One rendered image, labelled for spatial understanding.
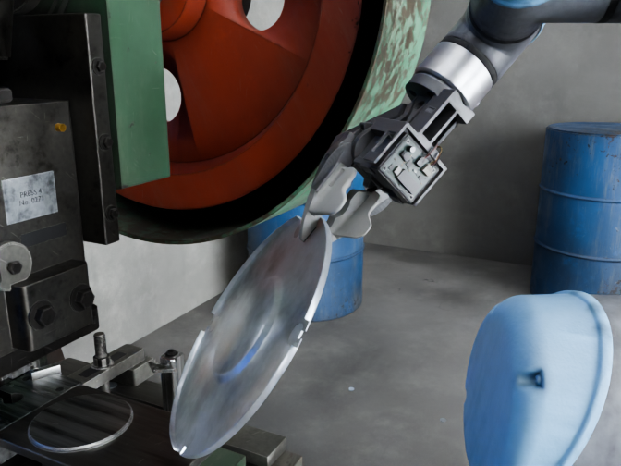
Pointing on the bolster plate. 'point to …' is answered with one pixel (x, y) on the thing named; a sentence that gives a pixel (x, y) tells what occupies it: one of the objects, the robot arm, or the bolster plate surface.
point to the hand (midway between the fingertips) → (310, 233)
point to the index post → (171, 376)
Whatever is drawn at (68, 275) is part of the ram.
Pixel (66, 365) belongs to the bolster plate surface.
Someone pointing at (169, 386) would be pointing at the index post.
